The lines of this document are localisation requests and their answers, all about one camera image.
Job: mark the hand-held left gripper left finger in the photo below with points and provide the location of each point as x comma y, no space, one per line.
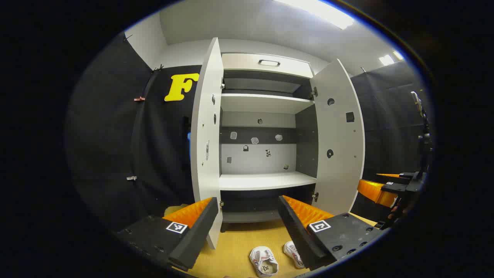
197,235

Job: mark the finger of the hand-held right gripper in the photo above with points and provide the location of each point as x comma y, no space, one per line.
376,191
405,176

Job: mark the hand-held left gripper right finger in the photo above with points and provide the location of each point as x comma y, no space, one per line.
297,235

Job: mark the white canvas shoe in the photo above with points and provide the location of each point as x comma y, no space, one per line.
293,253
264,262

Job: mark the white cabinet door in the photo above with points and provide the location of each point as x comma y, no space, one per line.
204,173
339,173

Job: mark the white grey shoe cabinet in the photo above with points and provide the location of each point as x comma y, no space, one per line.
266,180

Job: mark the white cabinet drawer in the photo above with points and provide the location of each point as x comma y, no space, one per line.
243,62

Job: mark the small ceiling light panel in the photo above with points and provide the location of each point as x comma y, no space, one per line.
386,60
398,55

